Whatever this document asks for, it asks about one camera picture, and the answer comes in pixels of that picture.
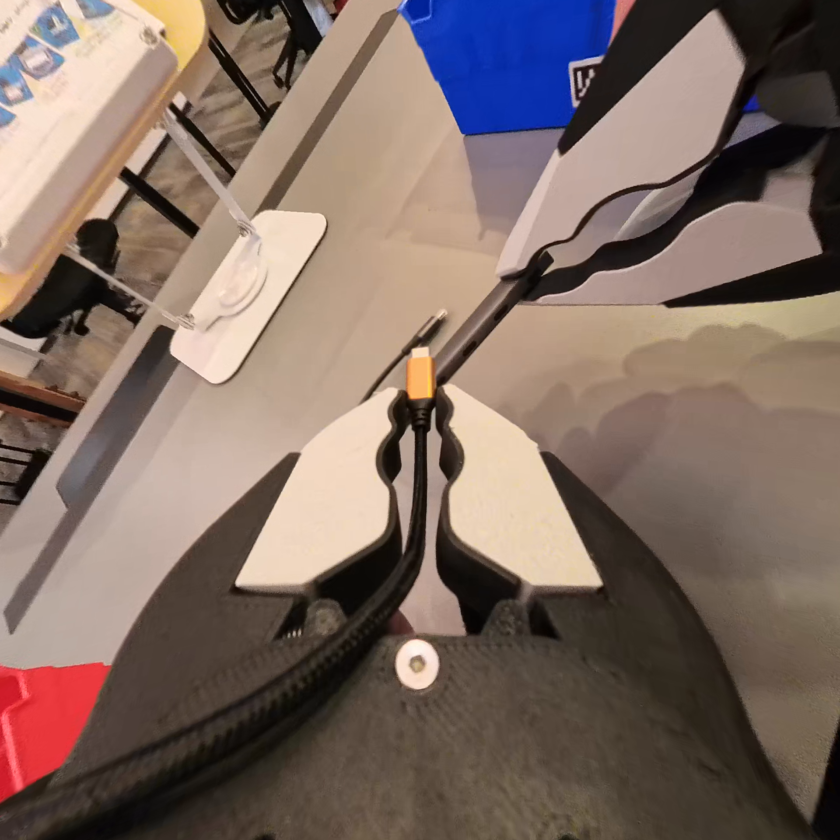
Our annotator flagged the black cable orange plug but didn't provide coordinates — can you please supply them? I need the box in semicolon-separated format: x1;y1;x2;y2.
0;346;438;840

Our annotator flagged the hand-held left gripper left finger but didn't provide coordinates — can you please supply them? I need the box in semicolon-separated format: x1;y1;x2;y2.
234;388;400;618

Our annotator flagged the printed instruction sheet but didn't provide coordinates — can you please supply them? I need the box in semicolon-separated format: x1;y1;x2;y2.
0;0;178;277

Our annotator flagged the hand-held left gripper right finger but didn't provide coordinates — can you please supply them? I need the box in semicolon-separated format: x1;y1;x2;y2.
436;384;605;620

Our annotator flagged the blue plastic bin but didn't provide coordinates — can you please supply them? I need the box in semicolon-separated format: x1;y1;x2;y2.
399;0;762;137

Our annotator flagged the wooden display board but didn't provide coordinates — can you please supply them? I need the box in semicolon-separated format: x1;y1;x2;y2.
0;0;210;319

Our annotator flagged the red plastic bin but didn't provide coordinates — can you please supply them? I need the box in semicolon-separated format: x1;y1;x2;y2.
0;662;115;804

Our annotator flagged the white stand base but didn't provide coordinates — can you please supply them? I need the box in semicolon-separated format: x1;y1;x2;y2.
170;210;328;385

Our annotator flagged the dark USB hub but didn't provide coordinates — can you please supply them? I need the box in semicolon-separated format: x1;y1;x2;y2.
431;254;555;384

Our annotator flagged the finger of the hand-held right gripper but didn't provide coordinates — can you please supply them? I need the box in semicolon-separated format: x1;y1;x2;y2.
495;11;765;277
523;164;840;308

